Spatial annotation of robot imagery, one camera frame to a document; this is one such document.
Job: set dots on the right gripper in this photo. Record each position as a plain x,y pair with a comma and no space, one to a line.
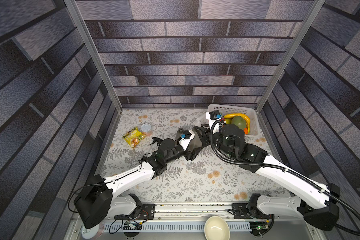
233,151

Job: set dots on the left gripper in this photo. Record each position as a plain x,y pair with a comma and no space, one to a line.
193,155

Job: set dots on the grey spray bottle front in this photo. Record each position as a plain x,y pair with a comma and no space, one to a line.
195,142

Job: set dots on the grey spray bottle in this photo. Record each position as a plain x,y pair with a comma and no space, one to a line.
180,134
195,142

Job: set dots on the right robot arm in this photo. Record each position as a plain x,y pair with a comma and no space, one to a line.
314,202

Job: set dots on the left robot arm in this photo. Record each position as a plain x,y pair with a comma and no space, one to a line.
100,197

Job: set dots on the grey spray bottle middle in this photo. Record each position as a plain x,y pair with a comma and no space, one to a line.
180,134

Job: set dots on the black spray nozzle far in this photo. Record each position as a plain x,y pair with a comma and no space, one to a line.
156,141

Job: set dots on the yellow banana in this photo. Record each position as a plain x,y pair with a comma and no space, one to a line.
229,117

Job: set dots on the white plastic basket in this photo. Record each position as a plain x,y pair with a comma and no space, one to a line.
224,110

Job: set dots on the green mango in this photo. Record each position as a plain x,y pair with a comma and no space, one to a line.
240,122

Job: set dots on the pink tin can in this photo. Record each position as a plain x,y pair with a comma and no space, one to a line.
146,129

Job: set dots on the yellow snack packet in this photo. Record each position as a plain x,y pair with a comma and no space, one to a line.
133,137

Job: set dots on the cream bowl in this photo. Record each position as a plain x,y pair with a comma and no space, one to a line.
216,229

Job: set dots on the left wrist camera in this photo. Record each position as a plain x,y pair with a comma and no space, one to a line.
185,139

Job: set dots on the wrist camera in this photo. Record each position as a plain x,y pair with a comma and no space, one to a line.
214,118
185,139

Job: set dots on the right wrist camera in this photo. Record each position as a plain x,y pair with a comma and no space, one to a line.
214,118

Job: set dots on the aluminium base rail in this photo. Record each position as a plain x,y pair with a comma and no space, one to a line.
182,211

